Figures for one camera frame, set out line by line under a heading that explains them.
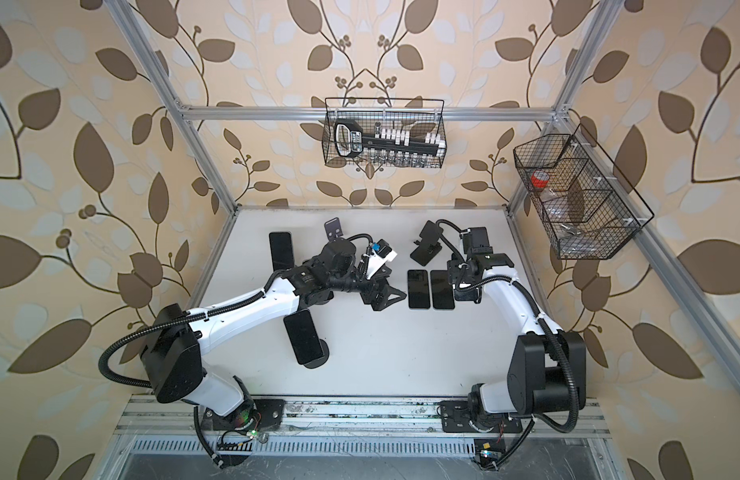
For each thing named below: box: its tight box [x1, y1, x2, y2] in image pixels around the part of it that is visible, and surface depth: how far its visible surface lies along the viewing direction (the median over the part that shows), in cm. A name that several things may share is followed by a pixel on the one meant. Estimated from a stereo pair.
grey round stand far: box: [324, 217, 343, 242], surface depth 104 cm
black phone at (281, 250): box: [269, 232, 295, 272], surface depth 96 cm
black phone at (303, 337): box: [283, 310, 324, 365], surface depth 79 cm
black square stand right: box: [410, 220, 444, 266], surface depth 104 cm
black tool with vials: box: [334, 118, 446, 167], surface depth 86 cm
